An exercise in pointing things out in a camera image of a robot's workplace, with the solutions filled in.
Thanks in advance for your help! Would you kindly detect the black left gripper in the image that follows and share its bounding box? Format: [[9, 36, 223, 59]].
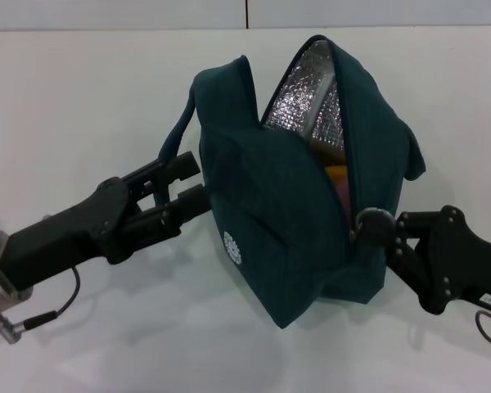
[[0, 151, 212, 292]]

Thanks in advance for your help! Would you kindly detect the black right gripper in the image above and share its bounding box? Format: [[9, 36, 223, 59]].
[[354, 206, 491, 317]]

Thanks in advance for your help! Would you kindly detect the yellow toy banana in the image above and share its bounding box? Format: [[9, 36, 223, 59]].
[[323, 165, 349, 182]]

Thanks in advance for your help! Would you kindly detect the dark teal insulated lunch bag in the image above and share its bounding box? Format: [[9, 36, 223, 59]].
[[158, 35, 427, 329]]

